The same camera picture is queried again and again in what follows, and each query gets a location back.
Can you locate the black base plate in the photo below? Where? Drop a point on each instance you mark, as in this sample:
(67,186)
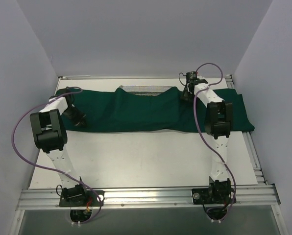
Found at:
(73,197)
(209,196)

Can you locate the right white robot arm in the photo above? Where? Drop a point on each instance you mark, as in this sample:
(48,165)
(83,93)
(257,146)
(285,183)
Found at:
(217,125)

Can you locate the back aluminium rail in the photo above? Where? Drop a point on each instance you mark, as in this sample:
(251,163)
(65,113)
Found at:
(78,77)

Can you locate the dark green surgical cloth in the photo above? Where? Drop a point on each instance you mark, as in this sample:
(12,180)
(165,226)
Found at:
(119,111)

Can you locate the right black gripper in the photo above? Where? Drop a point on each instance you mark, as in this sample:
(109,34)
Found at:
(185,93)

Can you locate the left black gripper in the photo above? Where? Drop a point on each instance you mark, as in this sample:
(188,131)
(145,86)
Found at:
(77,119)

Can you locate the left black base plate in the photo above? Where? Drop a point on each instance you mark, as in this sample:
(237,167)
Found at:
(73,197)

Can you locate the surgical kit tray edge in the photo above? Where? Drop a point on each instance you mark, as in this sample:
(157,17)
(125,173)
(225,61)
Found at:
(144,90)

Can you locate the front aluminium rail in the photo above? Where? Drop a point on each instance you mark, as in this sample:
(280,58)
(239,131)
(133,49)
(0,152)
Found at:
(144,198)

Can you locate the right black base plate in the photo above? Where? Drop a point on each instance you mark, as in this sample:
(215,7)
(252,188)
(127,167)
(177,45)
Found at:
(209,196)

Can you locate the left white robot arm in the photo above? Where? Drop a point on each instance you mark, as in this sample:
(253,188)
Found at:
(51,137)

